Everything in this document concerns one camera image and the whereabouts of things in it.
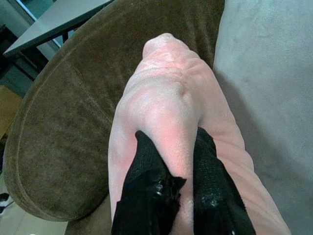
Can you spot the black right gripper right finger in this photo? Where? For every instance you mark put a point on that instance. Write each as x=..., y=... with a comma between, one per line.
x=212, y=191

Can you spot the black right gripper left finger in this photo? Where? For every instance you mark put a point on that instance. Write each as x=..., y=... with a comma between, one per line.
x=144, y=191

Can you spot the pink pillow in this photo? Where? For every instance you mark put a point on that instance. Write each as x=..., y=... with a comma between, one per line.
x=166, y=110

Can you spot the brown round velvet sofa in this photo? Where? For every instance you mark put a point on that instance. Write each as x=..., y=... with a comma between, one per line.
x=73, y=122

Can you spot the grey square pillow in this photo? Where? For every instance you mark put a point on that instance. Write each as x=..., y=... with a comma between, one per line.
x=269, y=98

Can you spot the large brown cardboard box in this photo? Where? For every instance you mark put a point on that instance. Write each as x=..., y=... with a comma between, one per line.
x=8, y=110

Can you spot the long white table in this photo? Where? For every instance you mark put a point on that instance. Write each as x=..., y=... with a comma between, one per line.
x=49, y=24

